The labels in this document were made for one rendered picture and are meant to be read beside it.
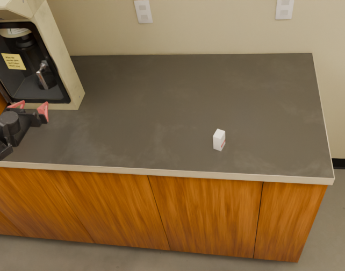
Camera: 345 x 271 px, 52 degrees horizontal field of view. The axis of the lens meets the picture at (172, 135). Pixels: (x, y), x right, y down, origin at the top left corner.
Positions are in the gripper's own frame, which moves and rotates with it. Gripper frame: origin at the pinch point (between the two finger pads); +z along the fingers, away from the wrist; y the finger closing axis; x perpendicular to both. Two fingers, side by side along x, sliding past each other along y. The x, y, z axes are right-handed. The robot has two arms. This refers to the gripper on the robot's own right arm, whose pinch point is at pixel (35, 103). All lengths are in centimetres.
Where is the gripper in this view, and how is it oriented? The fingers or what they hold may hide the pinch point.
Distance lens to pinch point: 143.4
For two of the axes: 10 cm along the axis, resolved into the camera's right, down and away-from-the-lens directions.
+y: -9.8, -0.7, 1.7
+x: 0.8, 6.8, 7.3
